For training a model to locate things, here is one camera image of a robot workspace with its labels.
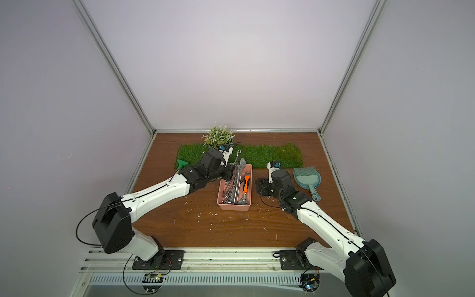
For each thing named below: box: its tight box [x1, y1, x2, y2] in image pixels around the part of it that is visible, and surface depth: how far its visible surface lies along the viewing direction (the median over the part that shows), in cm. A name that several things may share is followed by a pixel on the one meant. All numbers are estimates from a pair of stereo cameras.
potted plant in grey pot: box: [201, 121, 236, 150], surface depth 97 cm
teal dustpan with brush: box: [293, 166, 321, 202], surface depth 99 cm
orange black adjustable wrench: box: [237, 171, 251, 206], surface depth 93 cm
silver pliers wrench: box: [233, 157, 247, 205], surface depth 92 cm
